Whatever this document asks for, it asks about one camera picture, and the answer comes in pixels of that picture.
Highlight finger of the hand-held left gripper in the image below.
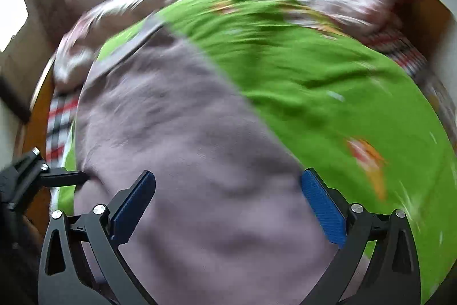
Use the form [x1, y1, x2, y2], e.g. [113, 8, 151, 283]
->
[11, 148, 89, 209]

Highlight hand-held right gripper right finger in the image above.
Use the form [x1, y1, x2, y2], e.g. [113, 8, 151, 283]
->
[302, 168, 422, 305]

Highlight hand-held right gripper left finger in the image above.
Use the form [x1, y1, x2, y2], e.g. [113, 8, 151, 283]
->
[37, 170, 158, 305]

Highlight purple pants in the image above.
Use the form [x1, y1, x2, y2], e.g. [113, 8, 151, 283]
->
[73, 14, 343, 305]

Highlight green printed bed sheet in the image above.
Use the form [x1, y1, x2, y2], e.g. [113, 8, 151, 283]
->
[57, 0, 457, 305]

